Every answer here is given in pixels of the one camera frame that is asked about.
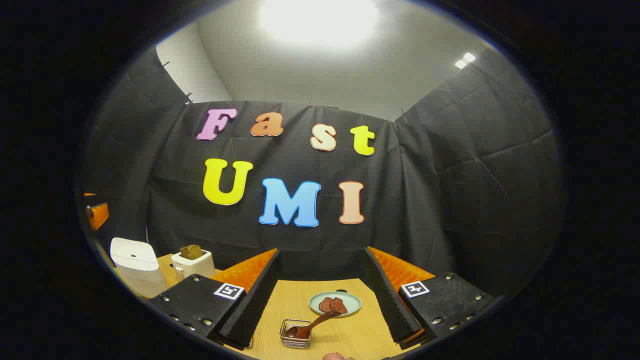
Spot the large ceiling light panel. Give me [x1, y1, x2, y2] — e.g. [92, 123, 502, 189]
[260, 0, 381, 46]

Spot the brown wooden spoon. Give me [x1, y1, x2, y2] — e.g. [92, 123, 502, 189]
[285, 310, 341, 339]

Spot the metal wire chopstick holder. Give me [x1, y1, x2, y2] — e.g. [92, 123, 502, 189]
[279, 319, 313, 349]

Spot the white rice cooker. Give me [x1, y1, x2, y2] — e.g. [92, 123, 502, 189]
[110, 237, 168, 299]

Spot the white toaster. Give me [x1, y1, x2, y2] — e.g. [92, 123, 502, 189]
[171, 249, 217, 281]

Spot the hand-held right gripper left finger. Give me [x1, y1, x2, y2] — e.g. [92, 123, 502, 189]
[149, 248, 281, 351]

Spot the light green plate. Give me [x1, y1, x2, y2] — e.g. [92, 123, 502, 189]
[309, 291, 362, 318]

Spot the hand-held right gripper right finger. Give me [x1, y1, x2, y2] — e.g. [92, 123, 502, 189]
[361, 246, 496, 350]

